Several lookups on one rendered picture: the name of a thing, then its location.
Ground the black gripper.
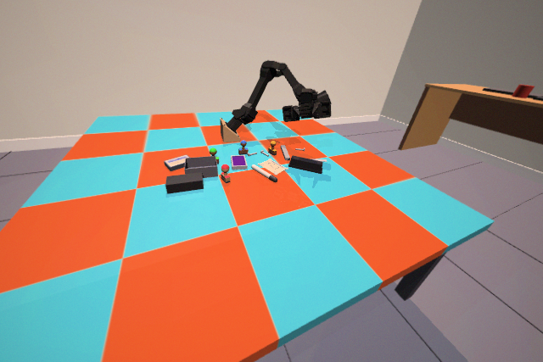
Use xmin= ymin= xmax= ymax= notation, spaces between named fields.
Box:
xmin=283 ymin=101 xmax=331 ymax=122

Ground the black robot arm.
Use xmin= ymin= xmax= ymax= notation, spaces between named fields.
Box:
xmin=225 ymin=61 xmax=331 ymax=134

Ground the green-handled rubber stamp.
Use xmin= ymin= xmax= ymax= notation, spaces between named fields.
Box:
xmin=210 ymin=148 xmax=219 ymax=164

